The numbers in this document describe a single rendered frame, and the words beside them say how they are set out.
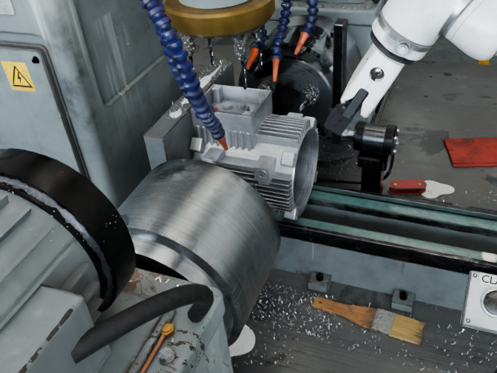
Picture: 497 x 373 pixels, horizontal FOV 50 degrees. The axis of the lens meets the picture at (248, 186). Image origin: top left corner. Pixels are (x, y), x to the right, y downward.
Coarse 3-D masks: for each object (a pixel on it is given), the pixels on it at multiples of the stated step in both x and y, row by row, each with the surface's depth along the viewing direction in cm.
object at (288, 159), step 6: (312, 120) 101; (312, 126) 101; (192, 138) 99; (198, 138) 99; (192, 144) 99; (198, 144) 99; (204, 144) 100; (192, 150) 99; (198, 150) 99; (282, 156) 93; (288, 156) 93; (294, 156) 93; (282, 162) 93; (288, 162) 93; (294, 162) 93; (294, 210) 100; (288, 216) 100; (294, 216) 100
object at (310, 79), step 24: (288, 24) 121; (264, 48) 114; (288, 48) 112; (312, 48) 111; (240, 72) 120; (264, 72) 117; (288, 72) 114; (312, 72) 112; (288, 96) 118; (312, 96) 113
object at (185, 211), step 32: (192, 160) 80; (160, 192) 75; (192, 192) 75; (224, 192) 76; (256, 192) 80; (128, 224) 70; (160, 224) 70; (192, 224) 71; (224, 224) 73; (256, 224) 77; (160, 256) 67; (192, 256) 68; (224, 256) 70; (256, 256) 76; (224, 288) 70; (256, 288) 76; (224, 320) 70
